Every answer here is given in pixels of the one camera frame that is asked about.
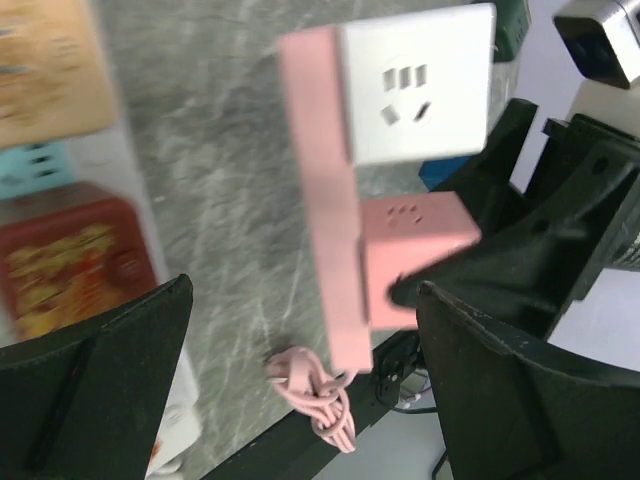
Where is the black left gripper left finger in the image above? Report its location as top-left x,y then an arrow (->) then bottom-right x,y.
1,275 -> 193,479

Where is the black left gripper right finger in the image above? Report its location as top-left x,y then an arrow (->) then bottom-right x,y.
417,283 -> 639,479

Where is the pink cube plug adapter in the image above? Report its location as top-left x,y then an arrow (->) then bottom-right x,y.
361,192 -> 481,331

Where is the pink power strip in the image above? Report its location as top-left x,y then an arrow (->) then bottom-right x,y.
278,25 -> 373,372

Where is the plain white cube adapter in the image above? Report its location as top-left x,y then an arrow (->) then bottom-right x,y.
339,3 -> 496,166

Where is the dark green cube adapter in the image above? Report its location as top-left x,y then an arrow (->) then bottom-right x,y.
493,0 -> 531,63

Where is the blue cube plug adapter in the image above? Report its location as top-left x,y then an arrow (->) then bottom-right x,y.
419,156 -> 470,191

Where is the tan cube plug adapter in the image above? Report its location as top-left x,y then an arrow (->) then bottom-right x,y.
1,0 -> 118,148

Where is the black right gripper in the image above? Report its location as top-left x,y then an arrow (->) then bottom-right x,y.
389,98 -> 639,338

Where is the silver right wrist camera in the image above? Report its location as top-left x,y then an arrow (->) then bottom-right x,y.
553,0 -> 639,90

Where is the brown cube plug adapter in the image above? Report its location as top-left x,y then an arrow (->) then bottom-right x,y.
1,182 -> 158,341

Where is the white patterned cube adapter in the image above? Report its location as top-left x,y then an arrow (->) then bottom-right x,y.
146,347 -> 202,477

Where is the white power strip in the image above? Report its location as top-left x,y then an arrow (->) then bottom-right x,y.
1,123 -> 166,345

